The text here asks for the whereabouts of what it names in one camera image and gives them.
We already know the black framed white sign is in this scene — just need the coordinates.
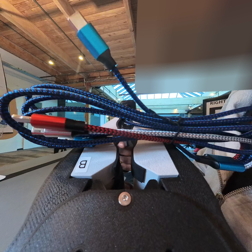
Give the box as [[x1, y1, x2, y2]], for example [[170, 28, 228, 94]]
[[203, 96, 227, 116]]

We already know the blue braided multi-plug cable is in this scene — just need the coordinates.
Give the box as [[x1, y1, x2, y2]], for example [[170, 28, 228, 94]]
[[0, 11, 252, 172]]

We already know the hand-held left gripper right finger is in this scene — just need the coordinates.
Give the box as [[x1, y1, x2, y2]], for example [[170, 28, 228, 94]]
[[130, 140, 179, 184]]

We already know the person's right hand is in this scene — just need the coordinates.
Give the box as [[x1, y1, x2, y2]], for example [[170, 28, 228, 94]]
[[118, 141, 133, 174]]

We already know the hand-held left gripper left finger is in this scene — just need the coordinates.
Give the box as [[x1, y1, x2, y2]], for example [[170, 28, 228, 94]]
[[70, 117, 126, 190]]

